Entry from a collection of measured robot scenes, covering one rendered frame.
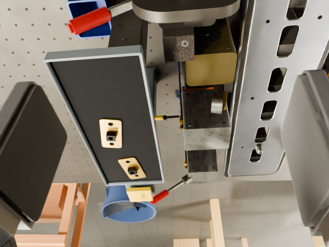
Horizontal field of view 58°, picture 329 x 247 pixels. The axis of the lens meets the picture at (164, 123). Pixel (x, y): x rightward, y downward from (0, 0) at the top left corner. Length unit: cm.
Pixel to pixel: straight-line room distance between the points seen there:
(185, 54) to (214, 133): 21
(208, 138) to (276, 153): 35
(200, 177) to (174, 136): 46
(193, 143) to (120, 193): 173
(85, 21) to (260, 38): 35
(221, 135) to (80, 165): 104
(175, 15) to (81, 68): 17
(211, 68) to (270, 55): 16
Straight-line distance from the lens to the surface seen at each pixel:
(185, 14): 36
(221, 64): 55
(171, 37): 48
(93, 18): 42
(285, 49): 68
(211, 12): 36
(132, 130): 55
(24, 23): 102
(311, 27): 65
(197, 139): 65
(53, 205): 270
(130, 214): 272
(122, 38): 70
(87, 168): 159
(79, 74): 46
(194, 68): 55
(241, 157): 94
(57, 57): 45
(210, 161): 89
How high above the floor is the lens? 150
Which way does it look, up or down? 40 degrees down
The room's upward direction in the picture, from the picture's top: 179 degrees clockwise
